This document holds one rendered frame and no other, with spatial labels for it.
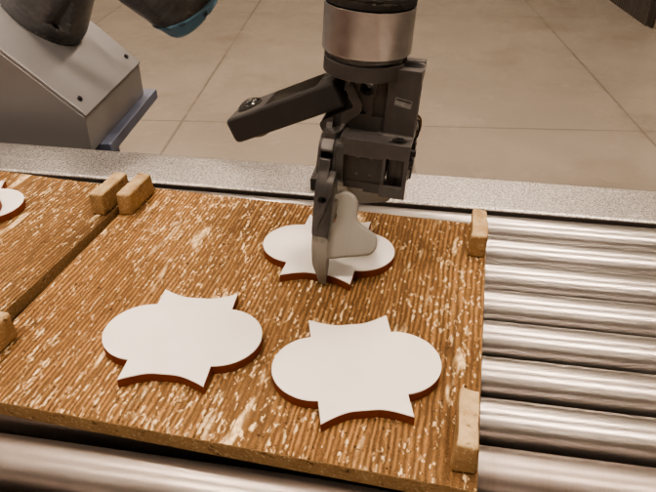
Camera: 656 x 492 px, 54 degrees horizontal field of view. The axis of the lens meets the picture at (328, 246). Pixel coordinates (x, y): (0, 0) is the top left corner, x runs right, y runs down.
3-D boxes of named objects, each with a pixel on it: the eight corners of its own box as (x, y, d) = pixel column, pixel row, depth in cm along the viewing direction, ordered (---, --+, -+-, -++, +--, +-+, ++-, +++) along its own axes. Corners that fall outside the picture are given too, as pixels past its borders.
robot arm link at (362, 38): (314, 7, 49) (336, -16, 56) (311, 65, 52) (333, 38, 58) (411, 18, 48) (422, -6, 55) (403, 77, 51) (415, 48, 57)
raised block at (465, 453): (454, 407, 49) (458, 382, 47) (479, 412, 48) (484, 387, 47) (449, 472, 44) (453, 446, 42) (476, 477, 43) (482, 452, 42)
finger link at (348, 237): (367, 299, 58) (383, 197, 56) (304, 287, 59) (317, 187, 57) (371, 291, 61) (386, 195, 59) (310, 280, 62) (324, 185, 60)
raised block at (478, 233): (469, 228, 70) (472, 206, 69) (485, 229, 70) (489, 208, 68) (467, 258, 66) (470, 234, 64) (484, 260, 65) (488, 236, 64)
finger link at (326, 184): (324, 240, 56) (340, 140, 55) (307, 237, 57) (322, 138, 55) (334, 233, 61) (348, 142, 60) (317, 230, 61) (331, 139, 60)
